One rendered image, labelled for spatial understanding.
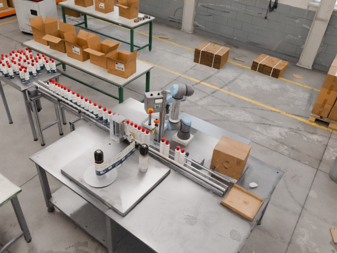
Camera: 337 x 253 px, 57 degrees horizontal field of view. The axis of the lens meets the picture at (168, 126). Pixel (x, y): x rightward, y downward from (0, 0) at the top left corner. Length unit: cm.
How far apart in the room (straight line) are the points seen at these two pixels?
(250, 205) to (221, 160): 47
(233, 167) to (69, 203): 182
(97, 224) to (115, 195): 71
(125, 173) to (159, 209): 49
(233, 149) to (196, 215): 71
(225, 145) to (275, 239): 136
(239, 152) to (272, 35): 534
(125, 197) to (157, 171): 42
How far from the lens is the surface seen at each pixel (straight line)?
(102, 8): 738
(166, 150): 304
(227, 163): 299
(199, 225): 270
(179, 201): 282
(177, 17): 901
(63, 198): 371
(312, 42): 778
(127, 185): 285
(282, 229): 398
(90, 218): 349
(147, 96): 291
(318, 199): 451
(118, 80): 458
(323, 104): 576
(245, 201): 296
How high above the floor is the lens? 301
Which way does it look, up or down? 37 degrees down
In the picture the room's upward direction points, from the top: 5 degrees clockwise
